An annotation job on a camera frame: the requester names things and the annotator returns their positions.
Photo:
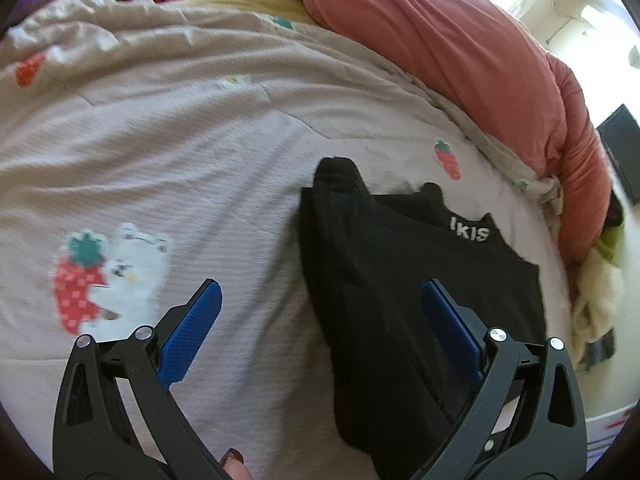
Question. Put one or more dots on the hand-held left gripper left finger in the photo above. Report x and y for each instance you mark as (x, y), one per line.
(192, 330)

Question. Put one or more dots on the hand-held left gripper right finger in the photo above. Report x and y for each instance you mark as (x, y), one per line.
(450, 325)

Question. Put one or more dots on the black garment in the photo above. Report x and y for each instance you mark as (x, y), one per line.
(390, 270)

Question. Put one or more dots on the person's left hand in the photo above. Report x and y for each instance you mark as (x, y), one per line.
(236, 466)

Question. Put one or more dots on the cream fleece cloth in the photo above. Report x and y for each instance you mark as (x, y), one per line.
(595, 300)

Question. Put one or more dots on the dark striped cloth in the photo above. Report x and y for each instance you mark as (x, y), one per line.
(597, 347)

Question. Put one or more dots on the pale strawberry print blanket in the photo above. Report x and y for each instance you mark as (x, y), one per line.
(200, 160)

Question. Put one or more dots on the lime green cloth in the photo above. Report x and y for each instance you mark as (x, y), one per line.
(612, 242)

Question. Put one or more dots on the white storage drawer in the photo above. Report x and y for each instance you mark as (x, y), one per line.
(607, 430)

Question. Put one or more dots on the black monitor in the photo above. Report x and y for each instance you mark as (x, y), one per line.
(622, 145)

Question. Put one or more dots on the pink quilt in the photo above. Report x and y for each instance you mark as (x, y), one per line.
(450, 45)

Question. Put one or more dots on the yellow sheet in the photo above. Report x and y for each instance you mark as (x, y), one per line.
(240, 0)

